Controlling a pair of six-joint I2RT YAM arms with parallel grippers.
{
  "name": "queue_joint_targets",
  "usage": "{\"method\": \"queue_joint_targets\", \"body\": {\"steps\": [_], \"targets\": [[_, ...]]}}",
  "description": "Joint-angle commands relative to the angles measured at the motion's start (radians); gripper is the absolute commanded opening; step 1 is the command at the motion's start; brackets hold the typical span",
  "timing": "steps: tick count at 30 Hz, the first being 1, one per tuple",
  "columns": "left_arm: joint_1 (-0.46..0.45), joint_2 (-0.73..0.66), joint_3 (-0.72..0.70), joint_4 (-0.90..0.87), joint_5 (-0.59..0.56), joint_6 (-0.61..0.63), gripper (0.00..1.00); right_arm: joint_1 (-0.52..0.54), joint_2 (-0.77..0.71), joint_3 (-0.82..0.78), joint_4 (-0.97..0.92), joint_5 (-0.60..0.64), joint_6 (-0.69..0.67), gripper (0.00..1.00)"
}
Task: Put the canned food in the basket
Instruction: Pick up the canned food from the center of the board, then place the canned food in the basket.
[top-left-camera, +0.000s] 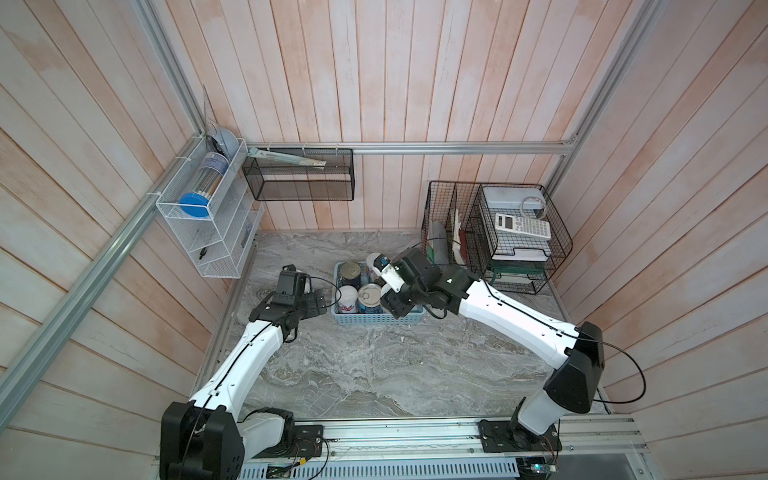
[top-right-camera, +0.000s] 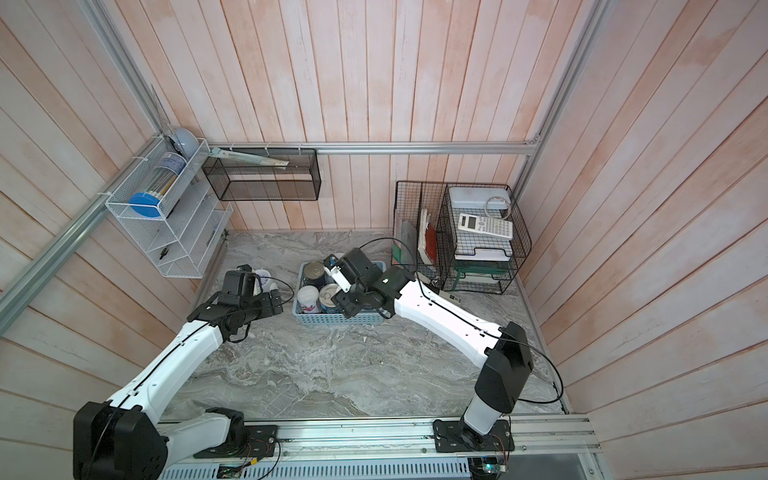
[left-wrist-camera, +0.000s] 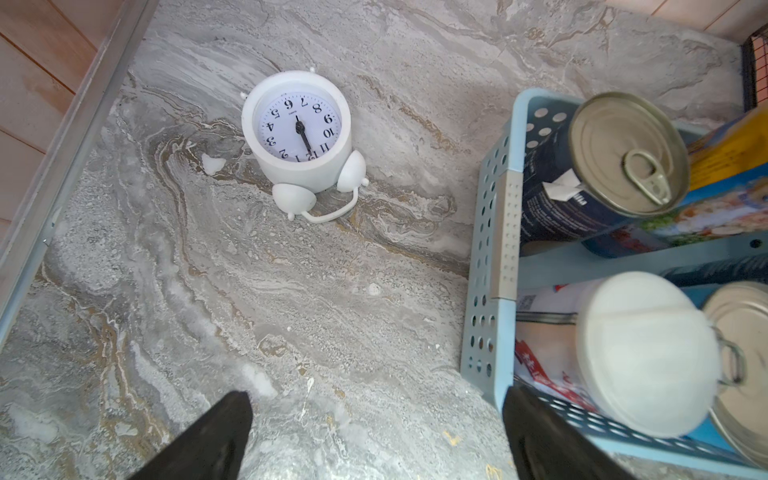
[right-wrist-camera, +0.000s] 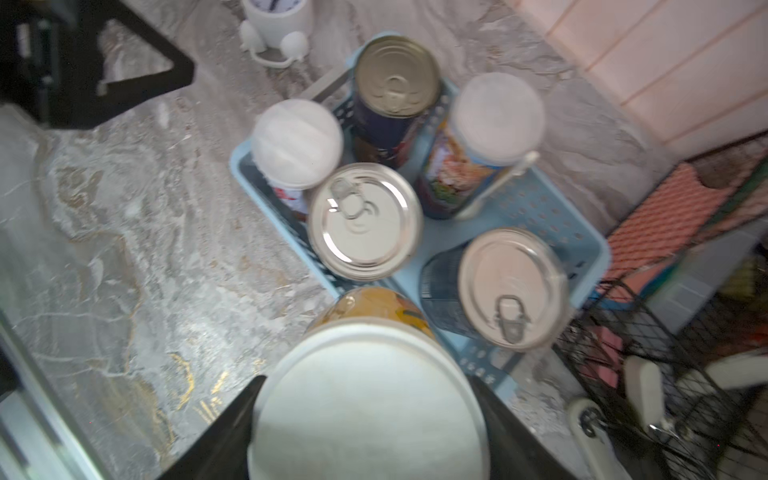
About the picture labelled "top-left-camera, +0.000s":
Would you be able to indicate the white wire wall shelf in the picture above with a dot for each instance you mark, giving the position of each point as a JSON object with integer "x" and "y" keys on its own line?
{"x": 219, "y": 244}

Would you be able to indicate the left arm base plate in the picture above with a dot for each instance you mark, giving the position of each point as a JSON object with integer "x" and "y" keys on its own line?
{"x": 303, "y": 441}

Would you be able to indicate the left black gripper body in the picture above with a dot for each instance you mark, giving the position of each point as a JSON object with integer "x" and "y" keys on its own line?
{"x": 308, "y": 307}

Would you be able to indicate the white box in organizer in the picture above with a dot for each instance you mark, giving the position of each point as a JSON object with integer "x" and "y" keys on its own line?
{"x": 512, "y": 198}

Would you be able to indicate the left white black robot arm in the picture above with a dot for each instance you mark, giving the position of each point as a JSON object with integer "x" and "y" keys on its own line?
{"x": 206, "y": 437}

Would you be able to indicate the colourful can white lid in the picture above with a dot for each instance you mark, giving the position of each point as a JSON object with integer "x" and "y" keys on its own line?
{"x": 375, "y": 262}

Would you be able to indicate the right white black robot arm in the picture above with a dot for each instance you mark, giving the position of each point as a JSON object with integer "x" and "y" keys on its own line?
{"x": 576, "y": 354}

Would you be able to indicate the clear tube blue cap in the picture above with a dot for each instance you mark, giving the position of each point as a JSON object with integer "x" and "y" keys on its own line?
{"x": 197, "y": 196}

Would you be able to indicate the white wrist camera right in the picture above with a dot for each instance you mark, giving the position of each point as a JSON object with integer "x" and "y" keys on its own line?
{"x": 392, "y": 275}

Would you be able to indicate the white calculator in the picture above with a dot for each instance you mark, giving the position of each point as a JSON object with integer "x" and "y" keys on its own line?
{"x": 524, "y": 226}

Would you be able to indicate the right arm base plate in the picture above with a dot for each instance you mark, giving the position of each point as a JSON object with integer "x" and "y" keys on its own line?
{"x": 506, "y": 437}

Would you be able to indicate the black wire desk organizer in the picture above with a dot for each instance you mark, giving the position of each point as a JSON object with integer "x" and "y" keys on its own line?
{"x": 458, "y": 228}

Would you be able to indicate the red white can white lid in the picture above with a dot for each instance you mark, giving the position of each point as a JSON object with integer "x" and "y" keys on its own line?
{"x": 347, "y": 304}

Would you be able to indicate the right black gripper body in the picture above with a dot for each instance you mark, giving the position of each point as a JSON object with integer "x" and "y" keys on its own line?
{"x": 404, "y": 301}

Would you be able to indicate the light blue plastic basket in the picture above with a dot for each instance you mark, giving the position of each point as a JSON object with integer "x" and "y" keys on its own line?
{"x": 414, "y": 316}

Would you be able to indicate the dark blue gold-top can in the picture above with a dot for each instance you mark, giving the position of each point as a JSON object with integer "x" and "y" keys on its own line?
{"x": 349, "y": 274}

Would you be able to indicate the black mesh wall basket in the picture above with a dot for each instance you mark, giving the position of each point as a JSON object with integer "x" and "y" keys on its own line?
{"x": 300, "y": 174}

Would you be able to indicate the blue Progresso soup can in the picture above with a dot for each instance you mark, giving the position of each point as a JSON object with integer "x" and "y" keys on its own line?
{"x": 369, "y": 299}

